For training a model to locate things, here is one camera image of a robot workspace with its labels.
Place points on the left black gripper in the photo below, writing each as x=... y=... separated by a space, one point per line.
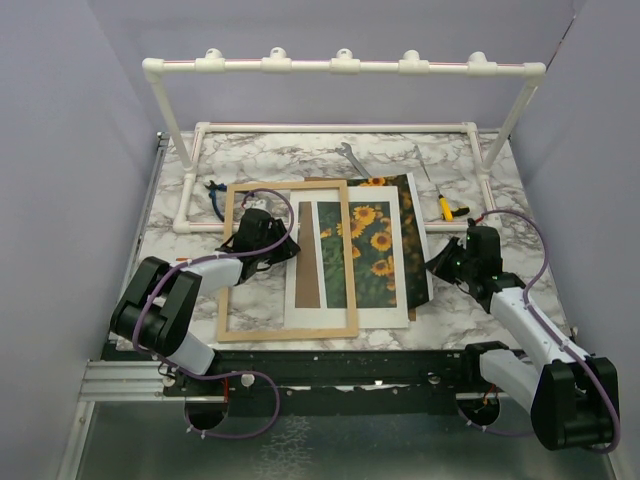
x=287 y=248

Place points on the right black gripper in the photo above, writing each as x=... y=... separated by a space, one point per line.
x=439 y=264

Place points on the small yellow screwdriver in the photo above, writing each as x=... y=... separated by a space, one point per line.
x=444 y=206

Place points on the sunflower photo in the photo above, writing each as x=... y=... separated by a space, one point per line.
x=418 y=282

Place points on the wooden picture frame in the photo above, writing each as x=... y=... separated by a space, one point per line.
x=351 y=329

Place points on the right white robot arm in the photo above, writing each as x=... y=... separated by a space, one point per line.
x=570 y=395

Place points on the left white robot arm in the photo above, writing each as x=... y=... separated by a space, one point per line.
x=156 y=308

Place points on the white photo mat board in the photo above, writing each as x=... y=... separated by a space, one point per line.
x=380 y=315

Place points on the black yellow screwdriver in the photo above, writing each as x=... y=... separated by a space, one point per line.
x=460 y=212

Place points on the large grey wrench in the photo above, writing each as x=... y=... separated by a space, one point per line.
x=345 y=150

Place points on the white PVC pipe rack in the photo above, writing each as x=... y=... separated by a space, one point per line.
x=344 y=64

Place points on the blue handled pliers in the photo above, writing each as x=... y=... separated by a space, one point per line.
x=213 y=189

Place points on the brown frame backing board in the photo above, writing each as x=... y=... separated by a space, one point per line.
x=306 y=280

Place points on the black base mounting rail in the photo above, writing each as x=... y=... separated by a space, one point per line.
x=340 y=383

